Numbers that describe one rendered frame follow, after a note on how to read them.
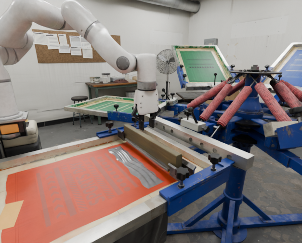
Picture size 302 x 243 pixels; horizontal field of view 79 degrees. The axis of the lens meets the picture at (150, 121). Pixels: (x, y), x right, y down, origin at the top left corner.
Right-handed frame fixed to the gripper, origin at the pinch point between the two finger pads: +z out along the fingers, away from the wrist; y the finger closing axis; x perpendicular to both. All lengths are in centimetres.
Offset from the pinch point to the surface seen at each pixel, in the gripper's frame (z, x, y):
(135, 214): 12.6, 28.4, 22.7
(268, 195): 111, 3, -155
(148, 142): 6.9, 3.3, 1.2
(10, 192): 16, -7, 51
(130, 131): 7.2, -12.6, 1.2
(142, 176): 15.3, 12.2, 10.1
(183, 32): -105, -381, -387
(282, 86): -13, 19, -78
